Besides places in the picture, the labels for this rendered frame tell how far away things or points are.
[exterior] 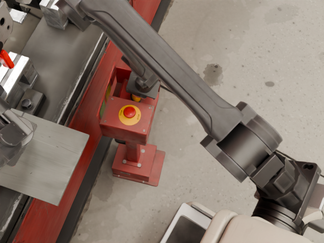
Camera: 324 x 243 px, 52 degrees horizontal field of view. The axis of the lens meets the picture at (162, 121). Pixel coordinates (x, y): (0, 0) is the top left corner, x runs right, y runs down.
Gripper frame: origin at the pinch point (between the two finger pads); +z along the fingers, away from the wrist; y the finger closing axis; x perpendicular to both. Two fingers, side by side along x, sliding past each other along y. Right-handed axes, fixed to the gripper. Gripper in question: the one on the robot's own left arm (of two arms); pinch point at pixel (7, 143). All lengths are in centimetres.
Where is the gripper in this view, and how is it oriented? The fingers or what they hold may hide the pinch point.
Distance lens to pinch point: 85.4
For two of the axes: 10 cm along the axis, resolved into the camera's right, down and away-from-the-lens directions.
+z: -4.9, 1.7, 8.6
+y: -3.5, 8.6, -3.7
